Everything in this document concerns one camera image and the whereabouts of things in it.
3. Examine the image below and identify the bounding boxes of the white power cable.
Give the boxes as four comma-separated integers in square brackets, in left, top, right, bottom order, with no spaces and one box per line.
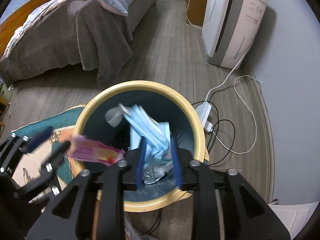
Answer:
[186,0,263,156]

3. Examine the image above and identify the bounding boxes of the clear plastic bag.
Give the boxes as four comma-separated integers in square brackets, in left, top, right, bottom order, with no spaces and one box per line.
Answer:
[142,162,173,185]

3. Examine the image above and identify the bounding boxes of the white power strip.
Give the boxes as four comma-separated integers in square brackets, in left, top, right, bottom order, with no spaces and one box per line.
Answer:
[196,101,213,133]

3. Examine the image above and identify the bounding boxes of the yellow teal trash bin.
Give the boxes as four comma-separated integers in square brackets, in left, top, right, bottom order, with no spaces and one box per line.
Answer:
[74,80,209,212]

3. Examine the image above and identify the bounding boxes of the wooden headboard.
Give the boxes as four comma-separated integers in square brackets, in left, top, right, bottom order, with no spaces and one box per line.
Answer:
[0,0,50,55]

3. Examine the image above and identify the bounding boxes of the bed with grey blanket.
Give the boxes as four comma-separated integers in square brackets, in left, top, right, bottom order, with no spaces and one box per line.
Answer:
[1,0,157,89]

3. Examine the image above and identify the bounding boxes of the blue surgical face mask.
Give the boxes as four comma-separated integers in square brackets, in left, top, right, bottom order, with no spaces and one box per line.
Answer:
[105,103,175,167]

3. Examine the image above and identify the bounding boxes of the white air purifier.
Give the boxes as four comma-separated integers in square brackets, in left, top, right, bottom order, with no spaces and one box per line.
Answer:
[202,0,268,69]

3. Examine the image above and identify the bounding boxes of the pink snack wrapper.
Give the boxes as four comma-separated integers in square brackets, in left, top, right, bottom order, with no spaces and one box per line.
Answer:
[70,135,124,167]

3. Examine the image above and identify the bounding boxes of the teal orange patterned rug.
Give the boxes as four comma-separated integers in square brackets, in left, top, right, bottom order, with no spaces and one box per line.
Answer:
[11,104,141,240]

